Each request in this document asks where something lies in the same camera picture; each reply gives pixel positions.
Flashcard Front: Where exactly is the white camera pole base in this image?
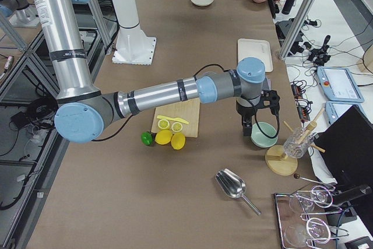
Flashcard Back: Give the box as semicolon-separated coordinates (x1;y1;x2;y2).
112;0;156;65

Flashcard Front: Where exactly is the green lime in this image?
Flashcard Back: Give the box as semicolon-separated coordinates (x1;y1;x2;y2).
141;131;154;146

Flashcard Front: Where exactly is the mint green bowl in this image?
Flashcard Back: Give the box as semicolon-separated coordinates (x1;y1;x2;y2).
251;122;278;148

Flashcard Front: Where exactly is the blue teach pendant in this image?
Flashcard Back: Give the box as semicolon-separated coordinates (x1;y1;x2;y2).
316;66;364;103
325;101;354;125

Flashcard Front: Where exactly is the yellow plastic knife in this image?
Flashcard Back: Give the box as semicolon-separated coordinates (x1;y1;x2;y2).
156;115;189;124

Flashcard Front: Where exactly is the lemon half near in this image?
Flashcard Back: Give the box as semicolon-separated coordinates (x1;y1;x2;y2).
157;119;171;130

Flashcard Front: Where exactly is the black monitor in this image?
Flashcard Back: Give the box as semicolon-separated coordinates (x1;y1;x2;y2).
315;105;372;187

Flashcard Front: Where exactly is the cream rectangular tray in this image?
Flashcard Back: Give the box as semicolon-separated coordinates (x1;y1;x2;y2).
237;38;273;73

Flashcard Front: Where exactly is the black framed glass tray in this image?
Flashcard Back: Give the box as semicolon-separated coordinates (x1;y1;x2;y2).
272;184;373;249

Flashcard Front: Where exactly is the clear glass mug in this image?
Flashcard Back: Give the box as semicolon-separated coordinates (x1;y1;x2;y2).
283;128;315;159

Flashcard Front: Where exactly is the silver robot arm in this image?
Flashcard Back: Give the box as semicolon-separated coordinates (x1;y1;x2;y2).
34;0;280;143

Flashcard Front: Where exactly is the lemon half far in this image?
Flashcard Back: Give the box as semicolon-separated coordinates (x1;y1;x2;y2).
171;122;184;133

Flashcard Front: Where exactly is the wooden cutting board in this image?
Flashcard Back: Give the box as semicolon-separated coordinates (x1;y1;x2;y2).
151;98;200;138

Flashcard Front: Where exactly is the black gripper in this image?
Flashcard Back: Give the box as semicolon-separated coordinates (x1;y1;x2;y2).
236;90;279;136

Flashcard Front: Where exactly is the lemon half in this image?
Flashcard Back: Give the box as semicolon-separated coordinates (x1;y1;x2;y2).
157;119;171;130
171;122;184;133

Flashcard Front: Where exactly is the aluminium frame post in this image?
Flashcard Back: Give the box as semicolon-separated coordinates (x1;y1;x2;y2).
279;0;315;61

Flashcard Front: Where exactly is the wooden cup tree stand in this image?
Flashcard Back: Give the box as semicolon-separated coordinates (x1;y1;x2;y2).
265;107;325;176

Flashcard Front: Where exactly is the metal scoop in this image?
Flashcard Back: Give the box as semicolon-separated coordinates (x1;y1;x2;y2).
215;168;261;216

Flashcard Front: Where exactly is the whole yellow lemon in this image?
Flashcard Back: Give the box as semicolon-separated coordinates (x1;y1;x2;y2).
155;130;173;145
171;132;186;150

